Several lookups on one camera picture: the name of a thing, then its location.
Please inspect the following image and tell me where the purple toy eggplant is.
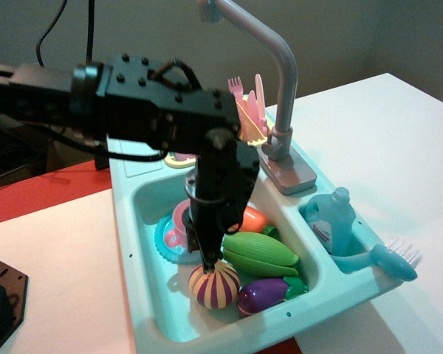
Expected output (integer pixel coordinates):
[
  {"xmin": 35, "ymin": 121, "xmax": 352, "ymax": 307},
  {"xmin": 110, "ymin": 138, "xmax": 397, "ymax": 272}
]
[{"xmin": 237, "ymin": 277, "xmax": 309, "ymax": 318}]

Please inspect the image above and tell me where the pink toy plate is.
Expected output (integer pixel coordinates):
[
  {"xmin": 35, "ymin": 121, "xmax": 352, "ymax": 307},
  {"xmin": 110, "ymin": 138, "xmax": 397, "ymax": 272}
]
[{"xmin": 236, "ymin": 96, "xmax": 257, "ymax": 140}]

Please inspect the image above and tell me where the black power cord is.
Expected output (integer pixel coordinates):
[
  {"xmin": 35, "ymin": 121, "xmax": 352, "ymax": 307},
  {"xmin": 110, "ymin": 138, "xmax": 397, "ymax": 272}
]
[{"xmin": 35, "ymin": 0, "xmax": 69, "ymax": 68}]

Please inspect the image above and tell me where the teal toy sink unit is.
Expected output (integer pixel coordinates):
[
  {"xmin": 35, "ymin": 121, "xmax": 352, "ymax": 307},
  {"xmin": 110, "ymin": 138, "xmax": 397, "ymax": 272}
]
[{"xmin": 110, "ymin": 160, "xmax": 398, "ymax": 353}]

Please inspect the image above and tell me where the striped toy onion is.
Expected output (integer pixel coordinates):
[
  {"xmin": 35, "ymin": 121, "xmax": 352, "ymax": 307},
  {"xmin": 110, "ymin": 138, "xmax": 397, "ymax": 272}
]
[{"xmin": 188, "ymin": 260, "xmax": 241, "ymax": 310}]

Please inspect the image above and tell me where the blue toy plate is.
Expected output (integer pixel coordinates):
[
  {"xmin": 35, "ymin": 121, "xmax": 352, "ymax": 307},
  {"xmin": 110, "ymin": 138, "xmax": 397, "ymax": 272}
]
[{"xmin": 154, "ymin": 215, "xmax": 202, "ymax": 266}]

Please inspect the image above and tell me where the blue toy dish brush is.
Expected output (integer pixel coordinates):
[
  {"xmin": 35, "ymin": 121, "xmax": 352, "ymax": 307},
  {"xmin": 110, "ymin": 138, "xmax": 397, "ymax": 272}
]
[{"xmin": 332, "ymin": 238, "xmax": 422, "ymax": 282}]

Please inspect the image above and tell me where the small purple toy cup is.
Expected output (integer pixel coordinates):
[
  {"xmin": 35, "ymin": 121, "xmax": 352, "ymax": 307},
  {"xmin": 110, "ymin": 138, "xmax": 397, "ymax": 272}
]
[{"xmin": 174, "ymin": 153, "xmax": 196, "ymax": 162}]

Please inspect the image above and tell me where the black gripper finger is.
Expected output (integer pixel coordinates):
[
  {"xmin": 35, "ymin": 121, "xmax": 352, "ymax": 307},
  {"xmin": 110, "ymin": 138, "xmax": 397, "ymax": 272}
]
[{"xmin": 187, "ymin": 228, "xmax": 224, "ymax": 274}]

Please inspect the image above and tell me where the green toy corn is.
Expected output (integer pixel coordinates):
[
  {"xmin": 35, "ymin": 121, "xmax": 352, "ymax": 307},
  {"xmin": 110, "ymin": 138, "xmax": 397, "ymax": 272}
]
[{"xmin": 222, "ymin": 232, "xmax": 299, "ymax": 277}]

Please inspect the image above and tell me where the pink toy knife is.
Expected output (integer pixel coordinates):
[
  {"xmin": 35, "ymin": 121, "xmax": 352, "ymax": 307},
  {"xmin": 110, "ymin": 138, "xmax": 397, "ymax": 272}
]
[{"xmin": 255, "ymin": 74, "xmax": 266, "ymax": 121}]

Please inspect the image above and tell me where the pink toy cup with handle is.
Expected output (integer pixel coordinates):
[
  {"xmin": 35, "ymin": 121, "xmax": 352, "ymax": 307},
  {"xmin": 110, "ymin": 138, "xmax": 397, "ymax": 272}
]
[{"xmin": 164, "ymin": 199, "xmax": 190, "ymax": 250}]

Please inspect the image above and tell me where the red mat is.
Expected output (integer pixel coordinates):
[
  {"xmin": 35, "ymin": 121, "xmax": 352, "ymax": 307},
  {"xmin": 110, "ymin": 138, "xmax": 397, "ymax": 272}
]
[{"xmin": 0, "ymin": 162, "xmax": 111, "ymax": 223}]

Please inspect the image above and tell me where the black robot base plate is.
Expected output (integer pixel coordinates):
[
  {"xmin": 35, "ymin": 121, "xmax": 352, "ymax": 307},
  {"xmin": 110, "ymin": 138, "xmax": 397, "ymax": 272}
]
[{"xmin": 0, "ymin": 261, "xmax": 29, "ymax": 349}]

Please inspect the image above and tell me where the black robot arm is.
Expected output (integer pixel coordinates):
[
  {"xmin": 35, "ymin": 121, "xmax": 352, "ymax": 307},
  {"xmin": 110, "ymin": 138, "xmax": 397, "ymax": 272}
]
[{"xmin": 0, "ymin": 54, "xmax": 259, "ymax": 273}]

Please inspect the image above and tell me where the grey toy faucet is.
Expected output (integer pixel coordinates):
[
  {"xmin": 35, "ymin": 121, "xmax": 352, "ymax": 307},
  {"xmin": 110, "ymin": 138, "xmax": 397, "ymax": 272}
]
[{"xmin": 197, "ymin": 1, "xmax": 317, "ymax": 195}]

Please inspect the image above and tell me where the blue toy detergent bottle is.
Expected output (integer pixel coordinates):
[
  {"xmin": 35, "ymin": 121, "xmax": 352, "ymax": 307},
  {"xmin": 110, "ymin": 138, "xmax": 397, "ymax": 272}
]
[{"xmin": 301, "ymin": 187, "xmax": 356, "ymax": 256}]

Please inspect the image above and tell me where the pink toy fork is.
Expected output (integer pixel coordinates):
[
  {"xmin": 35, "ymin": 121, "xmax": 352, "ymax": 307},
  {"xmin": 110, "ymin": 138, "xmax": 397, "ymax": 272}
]
[{"xmin": 227, "ymin": 76, "xmax": 244, "ymax": 100}]

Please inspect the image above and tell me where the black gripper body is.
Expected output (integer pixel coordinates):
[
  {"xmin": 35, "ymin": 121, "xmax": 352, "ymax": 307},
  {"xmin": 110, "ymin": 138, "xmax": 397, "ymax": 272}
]
[{"xmin": 185, "ymin": 165, "xmax": 258, "ymax": 243}]

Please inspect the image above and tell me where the orange toy carrot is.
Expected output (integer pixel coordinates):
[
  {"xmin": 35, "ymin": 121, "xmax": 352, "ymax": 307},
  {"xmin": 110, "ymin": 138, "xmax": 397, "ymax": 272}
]
[{"xmin": 239, "ymin": 206, "xmax": 277, "ymax": 237}]

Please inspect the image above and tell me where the yellow dish rack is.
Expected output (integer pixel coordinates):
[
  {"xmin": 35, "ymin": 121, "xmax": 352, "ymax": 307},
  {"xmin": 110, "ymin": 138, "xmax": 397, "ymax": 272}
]
[{"xmin": 163, "ymin": 110, "xmax": 275, "ymax": 170}]

